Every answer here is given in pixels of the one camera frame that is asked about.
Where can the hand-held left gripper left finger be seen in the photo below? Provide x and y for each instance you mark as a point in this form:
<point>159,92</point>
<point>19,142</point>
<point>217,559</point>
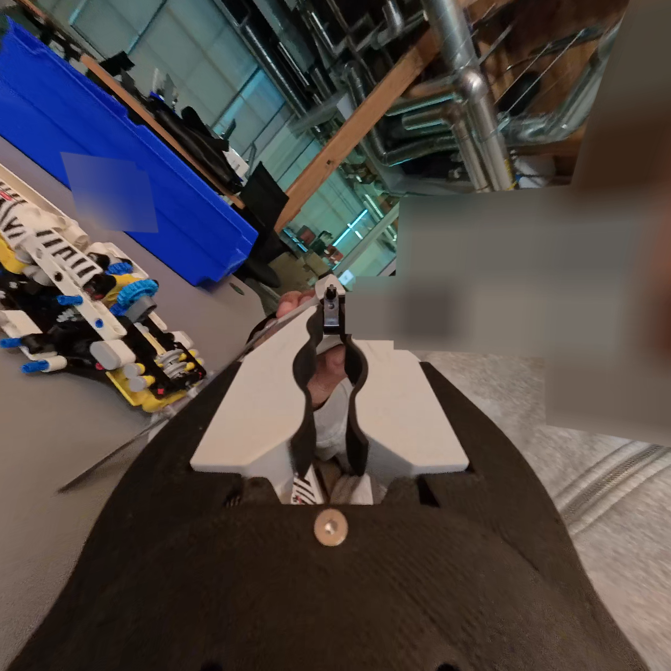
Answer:
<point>251,414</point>

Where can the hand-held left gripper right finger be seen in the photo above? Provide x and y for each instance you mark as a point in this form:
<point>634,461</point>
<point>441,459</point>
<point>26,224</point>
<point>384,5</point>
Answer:
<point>409,414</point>

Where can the small black lego piece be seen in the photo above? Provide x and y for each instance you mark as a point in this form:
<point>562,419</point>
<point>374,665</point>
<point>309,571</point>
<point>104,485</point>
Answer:
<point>331,314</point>

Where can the person's right forearm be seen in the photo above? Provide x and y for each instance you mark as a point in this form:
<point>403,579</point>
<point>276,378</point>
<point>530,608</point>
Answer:
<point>333,424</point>

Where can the zebra striped lego car model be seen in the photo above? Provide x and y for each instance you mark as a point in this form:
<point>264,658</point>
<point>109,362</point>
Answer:
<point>94,304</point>

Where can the person's right hand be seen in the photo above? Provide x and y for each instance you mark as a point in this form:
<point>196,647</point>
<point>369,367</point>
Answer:
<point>327,375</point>

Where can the black office chair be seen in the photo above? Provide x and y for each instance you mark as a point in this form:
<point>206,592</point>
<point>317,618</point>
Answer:
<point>262,209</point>

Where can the blue plastic bin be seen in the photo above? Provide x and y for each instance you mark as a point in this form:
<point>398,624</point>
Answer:
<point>199,230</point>

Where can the wooden ceiling beam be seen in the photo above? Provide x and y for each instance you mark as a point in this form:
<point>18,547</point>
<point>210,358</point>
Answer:
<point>356,126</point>

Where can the person's grey sweater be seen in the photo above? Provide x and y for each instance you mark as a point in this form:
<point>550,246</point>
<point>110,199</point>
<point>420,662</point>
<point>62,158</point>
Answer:
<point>603,498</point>

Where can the long wooden desk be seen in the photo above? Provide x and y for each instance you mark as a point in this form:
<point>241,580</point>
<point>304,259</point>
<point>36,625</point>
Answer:
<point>157,120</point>

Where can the metal ventilation duct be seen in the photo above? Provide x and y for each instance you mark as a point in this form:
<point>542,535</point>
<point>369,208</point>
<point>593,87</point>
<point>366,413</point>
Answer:
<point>472,94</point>

